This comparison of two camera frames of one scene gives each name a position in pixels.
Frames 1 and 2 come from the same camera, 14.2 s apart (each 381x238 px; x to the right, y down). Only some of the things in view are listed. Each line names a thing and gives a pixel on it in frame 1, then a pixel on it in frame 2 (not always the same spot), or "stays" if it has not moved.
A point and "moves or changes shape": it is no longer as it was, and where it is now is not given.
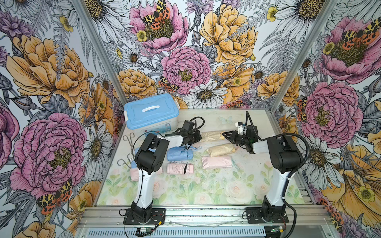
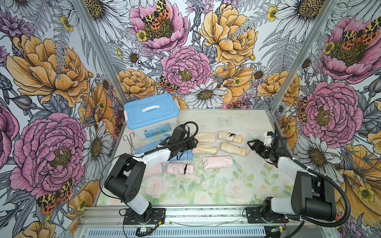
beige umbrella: (212, 136) moves or changes shape
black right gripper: (232, 137) -> (257, 146)
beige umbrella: (221, 149) moves or changes shape
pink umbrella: (212, 162) stays
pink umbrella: (179, 168) stays
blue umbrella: (181, 153) stays
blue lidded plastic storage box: (152, 114) stays
